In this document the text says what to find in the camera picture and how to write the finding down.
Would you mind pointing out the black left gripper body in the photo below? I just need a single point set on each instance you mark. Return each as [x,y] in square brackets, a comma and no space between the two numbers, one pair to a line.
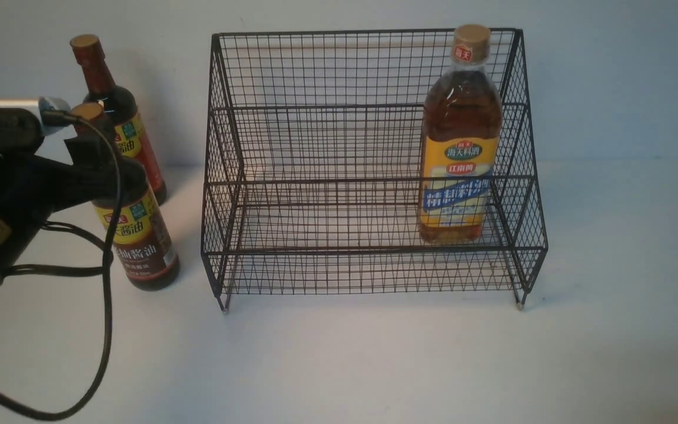
[28,188]

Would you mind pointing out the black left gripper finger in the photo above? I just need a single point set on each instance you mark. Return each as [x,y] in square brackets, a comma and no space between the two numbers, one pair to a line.
[87,149]
[96,182]

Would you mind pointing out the light soy sauce bottle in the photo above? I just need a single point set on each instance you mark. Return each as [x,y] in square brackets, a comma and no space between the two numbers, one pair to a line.
[121,108]

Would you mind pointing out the dark soy sauce bottle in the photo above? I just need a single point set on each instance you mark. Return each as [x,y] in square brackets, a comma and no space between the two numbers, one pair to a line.
[142,243]

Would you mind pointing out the yellow-label cooking wine bottle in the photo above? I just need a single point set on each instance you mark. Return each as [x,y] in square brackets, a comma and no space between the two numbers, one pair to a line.
[459,141]

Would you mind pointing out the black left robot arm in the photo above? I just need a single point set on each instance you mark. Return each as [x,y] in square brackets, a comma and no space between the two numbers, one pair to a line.
[32,188]

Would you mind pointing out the black wire mesh shelf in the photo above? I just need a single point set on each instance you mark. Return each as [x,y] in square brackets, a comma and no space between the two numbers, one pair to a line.
[312,159]

